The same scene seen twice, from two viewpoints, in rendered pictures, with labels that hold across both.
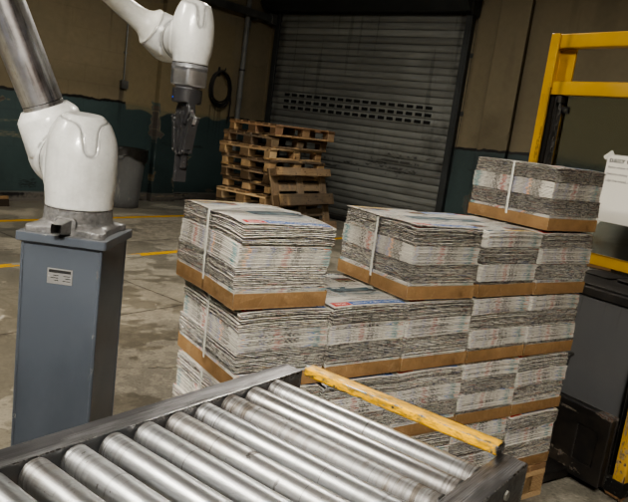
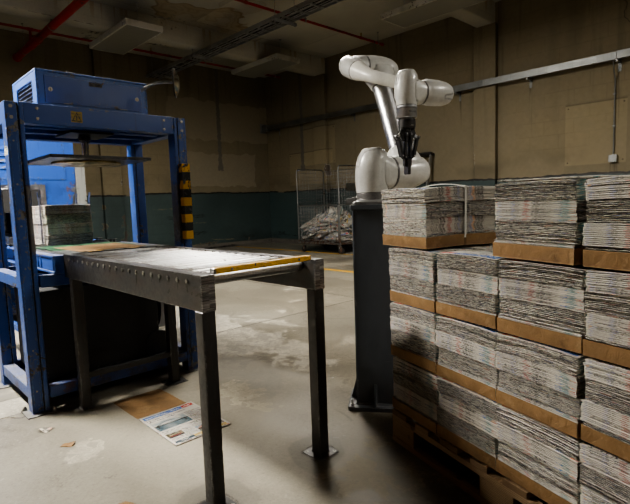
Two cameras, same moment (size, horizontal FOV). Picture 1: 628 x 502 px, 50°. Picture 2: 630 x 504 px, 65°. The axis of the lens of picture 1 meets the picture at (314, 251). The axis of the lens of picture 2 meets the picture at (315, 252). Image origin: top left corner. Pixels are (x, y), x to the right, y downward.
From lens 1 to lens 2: 254 cm
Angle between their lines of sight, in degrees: 98
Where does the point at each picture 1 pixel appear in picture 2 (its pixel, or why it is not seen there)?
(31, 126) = not seen: hidden behind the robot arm
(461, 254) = (549, 209)
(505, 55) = not seen: outside the picture
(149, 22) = not seen: hidden behind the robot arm
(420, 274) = (503, 230)
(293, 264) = (408, 216)
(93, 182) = (358, 178)
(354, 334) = (455, 279)
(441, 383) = (547, 366)
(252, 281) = (390, 227)
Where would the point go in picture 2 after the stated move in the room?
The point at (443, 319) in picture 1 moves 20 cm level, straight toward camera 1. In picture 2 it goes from (542, 286) to (467, 284)
